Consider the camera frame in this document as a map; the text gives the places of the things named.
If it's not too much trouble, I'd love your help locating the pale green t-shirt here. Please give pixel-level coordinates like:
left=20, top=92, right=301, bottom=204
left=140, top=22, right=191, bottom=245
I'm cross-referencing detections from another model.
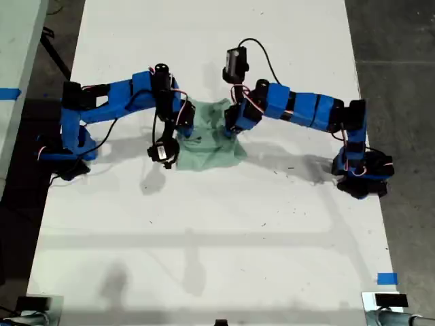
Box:
left=175, top=97, right=248, bottom=173

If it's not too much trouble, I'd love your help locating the black stand leg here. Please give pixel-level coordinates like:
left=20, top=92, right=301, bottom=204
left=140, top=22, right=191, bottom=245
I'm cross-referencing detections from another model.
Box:
left=39, top=29, right=72, bottom=82

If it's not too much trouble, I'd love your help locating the blue tape strip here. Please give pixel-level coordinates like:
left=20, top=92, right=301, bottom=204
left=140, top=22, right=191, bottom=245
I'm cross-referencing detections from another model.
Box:
left=377, top=272, right=399, bottom=285
left=0, top=87, right=22, bottom=100

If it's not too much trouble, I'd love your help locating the pale side table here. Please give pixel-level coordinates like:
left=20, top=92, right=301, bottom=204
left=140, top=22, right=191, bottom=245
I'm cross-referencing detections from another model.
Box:
left=0, top=0, right=50, bottom=201

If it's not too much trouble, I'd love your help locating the white plate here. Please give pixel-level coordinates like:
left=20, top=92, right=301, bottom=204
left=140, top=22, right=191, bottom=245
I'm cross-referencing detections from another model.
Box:
left=361, top=291, right=405, bottom=314

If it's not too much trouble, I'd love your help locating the small black box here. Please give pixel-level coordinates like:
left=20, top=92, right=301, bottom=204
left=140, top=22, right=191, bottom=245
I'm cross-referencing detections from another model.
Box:
left=375, top=293, right=408, bottom=308
left=16, top=295, right=52, bottom=310

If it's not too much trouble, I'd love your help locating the black camera mount stalk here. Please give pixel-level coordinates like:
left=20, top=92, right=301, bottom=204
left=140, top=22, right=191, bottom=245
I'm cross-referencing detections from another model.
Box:
left=222, top=67, right=246, bottom=90
left=162, top=122, right=181, bottom=170

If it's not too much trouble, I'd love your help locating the black camera cable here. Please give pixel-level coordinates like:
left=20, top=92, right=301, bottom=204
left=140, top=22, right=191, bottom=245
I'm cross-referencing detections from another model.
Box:
left=152, top=111, right=161, bottom=147
left=237, top=37, right=283, bottom=86

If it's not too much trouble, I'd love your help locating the black camera box white label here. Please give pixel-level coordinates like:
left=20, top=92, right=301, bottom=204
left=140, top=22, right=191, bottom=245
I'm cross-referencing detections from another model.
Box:
left=146, top=142, right=171, bottom=163

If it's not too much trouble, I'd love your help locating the black and grey camera box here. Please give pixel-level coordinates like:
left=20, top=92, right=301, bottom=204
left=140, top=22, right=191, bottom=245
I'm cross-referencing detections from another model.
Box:
left=226, top=48, right=249, bottom=77

